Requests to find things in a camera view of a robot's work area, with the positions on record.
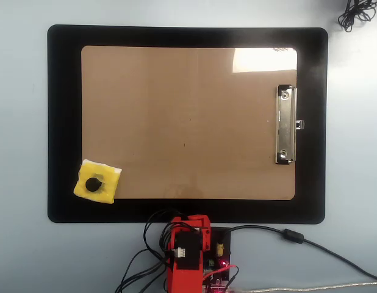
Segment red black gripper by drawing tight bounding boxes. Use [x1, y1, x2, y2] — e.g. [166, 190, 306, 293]
[171, 215, 212, 251]

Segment yellow sponge with black knob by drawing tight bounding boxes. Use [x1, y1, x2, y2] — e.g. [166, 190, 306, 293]
[73, 158, 123, 204]

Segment black controller circuit board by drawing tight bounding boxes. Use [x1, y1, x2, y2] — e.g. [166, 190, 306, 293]
[202, 227, 232, 293]

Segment metal clipboard clip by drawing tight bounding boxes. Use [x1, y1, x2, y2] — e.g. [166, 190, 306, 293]
[274, 84, 305, 165]

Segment brown clipboard board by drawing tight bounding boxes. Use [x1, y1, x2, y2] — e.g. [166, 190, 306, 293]
[81, 45, 298, 201]

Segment black rectangular mat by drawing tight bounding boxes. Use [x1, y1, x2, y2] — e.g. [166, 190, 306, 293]
[47, 24, 329, 225]

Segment black servo cable loop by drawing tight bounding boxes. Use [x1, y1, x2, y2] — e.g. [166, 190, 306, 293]
[143, 208, 183, 256]

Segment thin red wire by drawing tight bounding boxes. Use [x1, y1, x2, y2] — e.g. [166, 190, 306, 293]
[203, 265, 239, 286]

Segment thin black wires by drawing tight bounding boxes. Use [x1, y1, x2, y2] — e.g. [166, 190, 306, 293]
[115, 248, 170, 293]

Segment black power cable with ferrite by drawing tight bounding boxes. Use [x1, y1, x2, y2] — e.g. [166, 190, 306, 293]
[224, 225, 377, 281]

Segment silver braided cable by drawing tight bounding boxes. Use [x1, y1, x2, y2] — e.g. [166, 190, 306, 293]
[231, 281, 377, 293]

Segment coiled black cable bundle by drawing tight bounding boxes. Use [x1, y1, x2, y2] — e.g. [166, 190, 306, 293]
[337, 0, 377, 33]

